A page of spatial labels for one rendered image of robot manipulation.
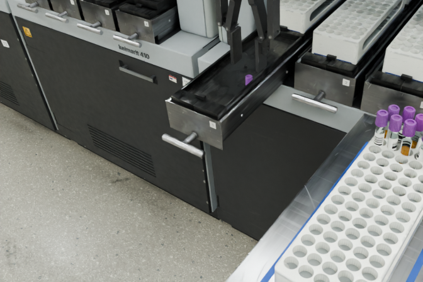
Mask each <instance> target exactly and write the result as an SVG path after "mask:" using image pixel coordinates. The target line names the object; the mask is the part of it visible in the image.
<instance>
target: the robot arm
mask: <svg viewBox="0 0 423 282"><path fill-rule="evenodd" d="M241 2H242V0H230V1H229V4H228V0H215V5H216V14H217V25H218V26H222V27H224V28H225V30H226V31H227V43H228V45H230V58H231V64H236V63H237V62H238V61H239V60H240V59H241V58H242V37H241V26H237V25H238V24H239V23H238V18H239V12H240V5H241ZM248 3H249V5H250V6H251V8H252V13H253V16H254V21H255V23H256V28H257V32H258V35H259V36H258V37H257V38H256V39H255V56H256V72H260V71H261V70H263V69H264V68H265V66H267V54H268V53H269V51H270V40H273V39H274V38H275V37H276V36H278V35H279V34H280V0H267V12H266V8H265V5H264V0H248ZM236 26H237V27H236Z"/></svg>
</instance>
